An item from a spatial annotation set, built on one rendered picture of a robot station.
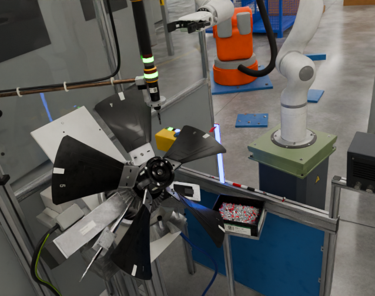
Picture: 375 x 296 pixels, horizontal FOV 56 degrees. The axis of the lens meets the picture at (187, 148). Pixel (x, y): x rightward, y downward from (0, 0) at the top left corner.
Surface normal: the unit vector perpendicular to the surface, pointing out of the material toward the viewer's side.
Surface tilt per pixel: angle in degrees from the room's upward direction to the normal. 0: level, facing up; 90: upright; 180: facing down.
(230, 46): 90
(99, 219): 50
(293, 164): 90
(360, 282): 0
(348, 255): 0
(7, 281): 90
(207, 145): 18
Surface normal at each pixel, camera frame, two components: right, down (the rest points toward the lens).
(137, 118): -0.07, -0.22
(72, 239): 0.52, -0.39
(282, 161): -0.71, 0.44
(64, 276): 0.79, 0.22
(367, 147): -0.28, -0.70
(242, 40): -0.05, 0.51
